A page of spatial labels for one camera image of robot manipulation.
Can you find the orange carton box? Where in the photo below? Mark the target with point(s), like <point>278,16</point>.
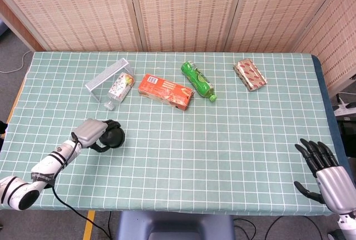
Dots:
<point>164,90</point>

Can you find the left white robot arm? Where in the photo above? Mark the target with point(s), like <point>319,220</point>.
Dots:
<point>41,173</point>

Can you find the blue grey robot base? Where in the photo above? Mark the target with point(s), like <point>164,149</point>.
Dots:
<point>175,226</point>

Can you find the green checked tablecloth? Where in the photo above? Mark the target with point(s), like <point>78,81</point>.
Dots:
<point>194,154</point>

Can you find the bamboo folding screen panel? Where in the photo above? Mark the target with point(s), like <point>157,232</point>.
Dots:
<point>333,42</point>
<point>272,9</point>
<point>83,9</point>
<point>19,26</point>
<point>186,9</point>

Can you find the silver mesh basket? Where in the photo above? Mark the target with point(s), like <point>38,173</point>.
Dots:
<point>103,77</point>

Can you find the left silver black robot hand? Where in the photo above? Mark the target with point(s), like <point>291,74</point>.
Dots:
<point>89,133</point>

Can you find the foil wrapped snack pack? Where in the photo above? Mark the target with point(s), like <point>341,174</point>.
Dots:
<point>251,74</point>

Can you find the black box on floor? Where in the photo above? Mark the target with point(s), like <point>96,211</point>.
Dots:
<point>347,137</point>

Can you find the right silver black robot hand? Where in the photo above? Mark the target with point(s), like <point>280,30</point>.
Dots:
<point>336,190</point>

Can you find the white power strip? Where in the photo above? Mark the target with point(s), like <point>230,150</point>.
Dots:
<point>345,110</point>

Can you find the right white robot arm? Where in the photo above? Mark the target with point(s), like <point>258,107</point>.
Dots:
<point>346,226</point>

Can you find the green plastic bottle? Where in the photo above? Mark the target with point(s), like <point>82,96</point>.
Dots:
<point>198,80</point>

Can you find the clear bottle with floral label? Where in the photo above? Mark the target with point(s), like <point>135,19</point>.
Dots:
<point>121,85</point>

